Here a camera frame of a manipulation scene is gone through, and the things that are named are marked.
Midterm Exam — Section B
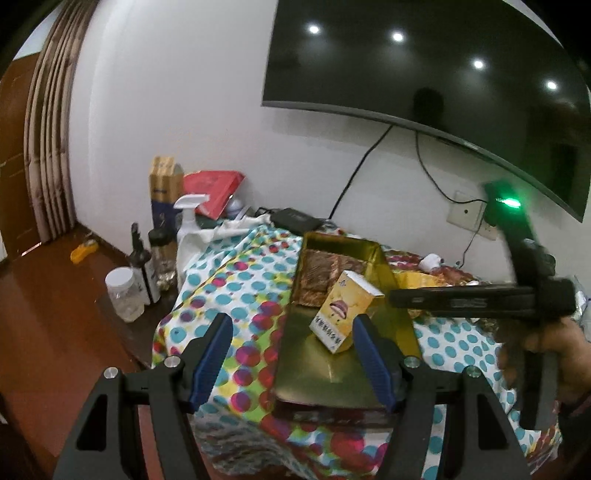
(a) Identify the gold metal tray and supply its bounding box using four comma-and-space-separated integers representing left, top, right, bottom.
272, 232, 423, 423

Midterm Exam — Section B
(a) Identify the white wall socket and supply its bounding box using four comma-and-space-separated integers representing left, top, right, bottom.
447, 190, 502, 241

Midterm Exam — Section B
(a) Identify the black set-top box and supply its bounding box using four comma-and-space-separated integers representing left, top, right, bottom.
268, 208, 324, 232

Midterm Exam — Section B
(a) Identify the blue and gold box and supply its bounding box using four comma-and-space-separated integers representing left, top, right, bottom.
148, 156, 185, 232

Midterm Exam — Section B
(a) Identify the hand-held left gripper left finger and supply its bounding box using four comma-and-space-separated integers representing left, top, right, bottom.
53, 313, 234, 480

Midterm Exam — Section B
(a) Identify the golden wrapper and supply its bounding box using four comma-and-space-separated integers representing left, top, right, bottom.
397, 270, 444, 319

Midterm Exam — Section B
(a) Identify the thick black television cable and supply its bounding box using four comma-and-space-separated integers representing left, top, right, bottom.
329, 124, 394, 221

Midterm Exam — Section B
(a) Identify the yellow box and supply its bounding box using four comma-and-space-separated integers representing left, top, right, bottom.
308, 270, 385, 355

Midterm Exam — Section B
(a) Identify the person's right hand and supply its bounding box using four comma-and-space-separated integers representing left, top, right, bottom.
499, 319, 591, 407

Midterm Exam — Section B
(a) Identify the thin adapter cable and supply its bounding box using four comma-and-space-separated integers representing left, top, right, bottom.
461, 230, 478, 268

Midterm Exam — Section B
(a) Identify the black wall television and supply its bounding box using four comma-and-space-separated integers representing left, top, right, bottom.
262, 0, 591, 223

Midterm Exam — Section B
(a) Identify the small yellow floor object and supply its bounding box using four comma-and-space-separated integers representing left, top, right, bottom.
69, 241, 99, 264

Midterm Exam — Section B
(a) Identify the brown patterned snack packet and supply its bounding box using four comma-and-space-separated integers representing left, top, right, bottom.
295, 249, 370, 308

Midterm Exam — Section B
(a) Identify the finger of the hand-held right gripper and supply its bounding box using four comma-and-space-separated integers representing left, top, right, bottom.
388, 284, 525, 319

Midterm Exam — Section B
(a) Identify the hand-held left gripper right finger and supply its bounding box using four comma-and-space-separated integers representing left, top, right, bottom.
352, 314, 532, 480

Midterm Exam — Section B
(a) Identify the thin black television cable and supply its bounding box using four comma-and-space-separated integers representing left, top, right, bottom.
416, 130, 488, 204

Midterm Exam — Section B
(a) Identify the white spray bottle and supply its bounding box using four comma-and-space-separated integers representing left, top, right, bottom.
173, 194, 213, 259

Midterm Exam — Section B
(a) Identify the polka-dot cloth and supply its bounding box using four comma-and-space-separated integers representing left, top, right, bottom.
152, 222, 573, 476

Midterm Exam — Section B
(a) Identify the dark pump bottle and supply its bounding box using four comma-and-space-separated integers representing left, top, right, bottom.
128, 222, 161, 305

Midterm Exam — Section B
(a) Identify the dark wooden cabinet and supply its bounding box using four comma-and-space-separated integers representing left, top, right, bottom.
95, 249, 185, 370

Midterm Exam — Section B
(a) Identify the brown striped curtain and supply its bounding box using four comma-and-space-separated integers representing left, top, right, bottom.
23, 0, 100, 243

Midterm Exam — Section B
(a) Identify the clear plastic jar white lid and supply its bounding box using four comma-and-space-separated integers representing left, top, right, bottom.
105, 268, 145, 323

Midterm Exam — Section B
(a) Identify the clear bottle black lid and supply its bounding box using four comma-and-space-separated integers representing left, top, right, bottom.
148, 227, 178, 292

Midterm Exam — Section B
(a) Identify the brown wooden door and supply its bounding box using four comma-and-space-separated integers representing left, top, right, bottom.
0, 53, 44, 264

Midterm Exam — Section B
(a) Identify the red paper bag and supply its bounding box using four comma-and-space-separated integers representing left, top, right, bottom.
182, 171, 245, 220

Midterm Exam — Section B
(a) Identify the white cloth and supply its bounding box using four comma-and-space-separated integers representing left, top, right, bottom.
178, 217, 273, 278

